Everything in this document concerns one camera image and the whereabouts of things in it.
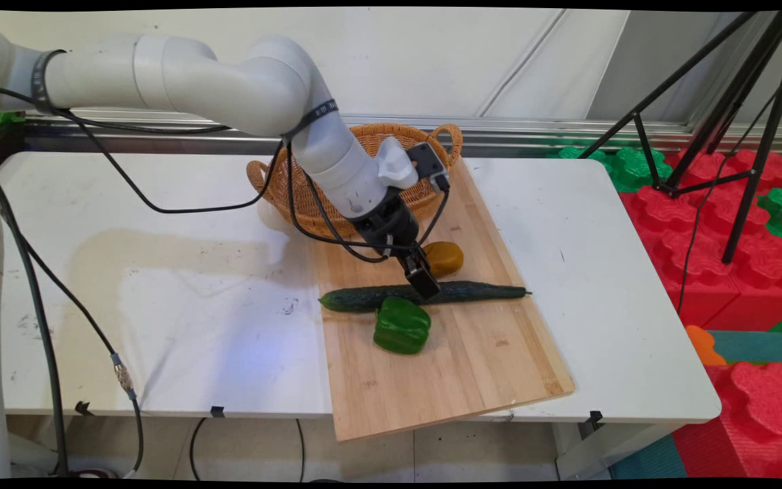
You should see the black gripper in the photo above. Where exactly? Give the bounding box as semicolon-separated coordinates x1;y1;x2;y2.
352;194;441;302

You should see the long dark green cucumber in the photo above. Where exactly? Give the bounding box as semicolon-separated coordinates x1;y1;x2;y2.
318;280;533;314

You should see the yellow bell pepper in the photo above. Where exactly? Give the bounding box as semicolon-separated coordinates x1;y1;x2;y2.
424;241;465;278

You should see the green bell pepper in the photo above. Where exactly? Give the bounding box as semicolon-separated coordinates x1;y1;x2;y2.
373;296;432;355

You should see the wooden cutting board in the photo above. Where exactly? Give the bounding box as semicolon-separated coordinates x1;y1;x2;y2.
311;158;576;443

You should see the white table leg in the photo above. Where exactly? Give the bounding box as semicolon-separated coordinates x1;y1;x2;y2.
554;421;673;481

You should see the large red foam block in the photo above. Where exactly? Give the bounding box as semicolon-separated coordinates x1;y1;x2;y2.
620;148;782;331

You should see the orange foam piece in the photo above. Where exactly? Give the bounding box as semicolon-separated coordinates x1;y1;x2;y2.
686;325;728;366

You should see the black tripod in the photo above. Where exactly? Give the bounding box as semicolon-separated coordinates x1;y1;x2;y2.
578;10;782;266

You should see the black camera cable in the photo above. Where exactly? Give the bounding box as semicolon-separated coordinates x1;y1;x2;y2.
284;139;451;264

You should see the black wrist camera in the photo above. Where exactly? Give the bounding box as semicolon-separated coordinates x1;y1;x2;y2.
406;141;451;193

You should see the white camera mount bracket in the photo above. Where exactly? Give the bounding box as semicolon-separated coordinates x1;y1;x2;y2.
376;136;420;189

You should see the wicker basket with handles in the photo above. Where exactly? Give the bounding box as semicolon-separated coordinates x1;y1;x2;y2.
246;122;464;238

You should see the silver window rail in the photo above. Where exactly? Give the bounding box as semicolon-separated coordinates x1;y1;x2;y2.
24;112;782;158

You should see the black velcro strap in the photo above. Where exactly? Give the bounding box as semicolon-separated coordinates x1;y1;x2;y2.
30;49;67;115
281;100;339;145

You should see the thin black tripod cable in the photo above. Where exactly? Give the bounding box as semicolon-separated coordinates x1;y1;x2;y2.
676;85;782;314

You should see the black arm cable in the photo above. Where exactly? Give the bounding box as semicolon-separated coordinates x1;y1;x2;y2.
0;85;286;215

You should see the cable with metal connector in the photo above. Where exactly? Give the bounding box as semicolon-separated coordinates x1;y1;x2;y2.
21;238;145;476

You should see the thick grey cable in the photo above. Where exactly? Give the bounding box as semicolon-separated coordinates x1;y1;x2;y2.
0;158;71;477

